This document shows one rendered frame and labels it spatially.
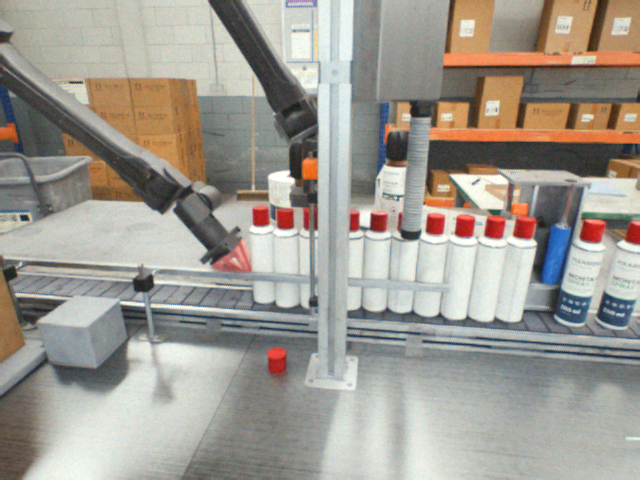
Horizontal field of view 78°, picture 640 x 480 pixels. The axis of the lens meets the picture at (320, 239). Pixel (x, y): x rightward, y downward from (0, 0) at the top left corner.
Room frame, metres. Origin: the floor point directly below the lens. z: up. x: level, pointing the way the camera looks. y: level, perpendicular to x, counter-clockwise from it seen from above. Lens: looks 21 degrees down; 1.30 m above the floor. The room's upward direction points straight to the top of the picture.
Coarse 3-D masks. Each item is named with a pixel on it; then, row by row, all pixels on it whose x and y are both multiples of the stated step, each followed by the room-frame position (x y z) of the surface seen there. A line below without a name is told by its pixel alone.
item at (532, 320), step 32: (32, 288) 0.79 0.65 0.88; (64, 288) 0.79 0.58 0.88; (96, 288) 0.79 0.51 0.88; (128, 288) 0.79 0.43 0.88; (160, 288) 0.79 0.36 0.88; (192, 288) 0.79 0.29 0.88; (224, 288) 0.79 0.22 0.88; (384, 320) 0.66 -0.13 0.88; (416, 320) 0.66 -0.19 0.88; (544, 320) 0.66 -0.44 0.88
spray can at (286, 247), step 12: (288, 216) 0.71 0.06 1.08; (276, 228) 0.72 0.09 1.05; (288, 228) 0.71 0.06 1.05; (276, 240) 0.71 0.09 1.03; (288, 240) 0.70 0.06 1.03; (276, 252) 0.71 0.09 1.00; (288, 252) 0.70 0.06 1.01; (276, 264) 0.71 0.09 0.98; (288, 264) 0.70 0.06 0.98; (276, 288) 0.71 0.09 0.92; (288, 288) 0.70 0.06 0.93; (276, 300) 0.72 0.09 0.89; (288, 300) 0.70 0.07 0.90; (300, 300) 0.73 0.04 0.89
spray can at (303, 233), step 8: (304, 216) 0.71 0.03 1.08; (304, 224) 0.71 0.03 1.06; (304, 232) 0.71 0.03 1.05; (304, 240) 0.70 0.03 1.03; (304, 248) 0.70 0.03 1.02; (304, 256) 0.70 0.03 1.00; (304, 264) 0.70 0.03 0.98; (304, 272) 0.70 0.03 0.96; (304, 288) 0.70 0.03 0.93; (304, 296) 0.70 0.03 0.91; (304, 304) 0.70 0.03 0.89
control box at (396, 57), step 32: (384, 0) 0.53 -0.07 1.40; (416, 0) 0.58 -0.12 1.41; (448, 0) 0.65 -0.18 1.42; (384, 32) 0.53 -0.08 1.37; (416, 32) 0.59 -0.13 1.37; (352, 64) 0.56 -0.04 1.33; (384, 64) 0.53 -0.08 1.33; (416, 64) 0.59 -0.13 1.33; (352, 96) 0.56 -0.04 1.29; (384, 96) 0.54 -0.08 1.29; (416, 96) 0.60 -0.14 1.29
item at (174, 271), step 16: (160, 272) 0.72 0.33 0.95; (176, 272) 0.72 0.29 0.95; (192, 272) 0.71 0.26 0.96; (208, 272) 0.71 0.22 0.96; (224, 272) 0.71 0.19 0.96; (240, 272) 0.70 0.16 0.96; (256, 272) 0.70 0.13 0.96; (272, 272) 0.70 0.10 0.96; (384, 288) 0.66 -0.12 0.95; (400, 288) 0.66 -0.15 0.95; (416, 288) 0.65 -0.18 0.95; (432, 288) 0.65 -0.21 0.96; (448, 288) 0.65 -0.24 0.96
